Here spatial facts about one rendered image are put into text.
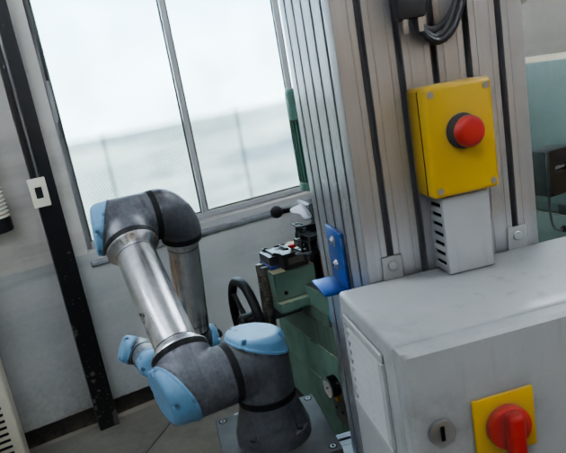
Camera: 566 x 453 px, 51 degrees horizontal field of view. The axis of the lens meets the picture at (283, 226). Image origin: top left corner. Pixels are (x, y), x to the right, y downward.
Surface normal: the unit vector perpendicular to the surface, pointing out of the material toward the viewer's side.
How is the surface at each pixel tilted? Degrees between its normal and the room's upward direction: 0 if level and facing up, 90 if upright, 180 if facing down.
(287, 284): 90
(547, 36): 90
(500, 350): 90
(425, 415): 90
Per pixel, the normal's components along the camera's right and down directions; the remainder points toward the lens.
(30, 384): 0.45, 0.14
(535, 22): -0.87, 0.25
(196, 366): 0.17, -0.64
